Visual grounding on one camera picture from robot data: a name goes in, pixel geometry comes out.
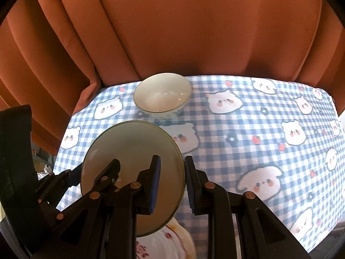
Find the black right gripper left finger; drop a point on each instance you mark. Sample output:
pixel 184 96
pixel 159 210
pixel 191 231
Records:
pixel 136 198

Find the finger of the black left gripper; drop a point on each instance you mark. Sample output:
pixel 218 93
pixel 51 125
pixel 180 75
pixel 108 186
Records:
pixel 50 189
pixel 80 230

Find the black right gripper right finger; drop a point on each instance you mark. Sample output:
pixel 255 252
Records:
pixel 239 226

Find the white bowl with dark rim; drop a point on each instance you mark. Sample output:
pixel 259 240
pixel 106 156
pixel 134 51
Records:
pixel 134 143

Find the white plate with red pattern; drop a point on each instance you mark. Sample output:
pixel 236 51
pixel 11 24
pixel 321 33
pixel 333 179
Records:
pixel 172 241

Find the blue checkered bear tablecloth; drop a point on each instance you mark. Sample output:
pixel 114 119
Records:
pixel 284 138

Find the white floral bowl right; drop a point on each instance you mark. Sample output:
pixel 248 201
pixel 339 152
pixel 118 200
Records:
pixel 163 95

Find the orange curtain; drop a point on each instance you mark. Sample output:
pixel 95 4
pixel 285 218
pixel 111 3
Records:
pixel 57 54

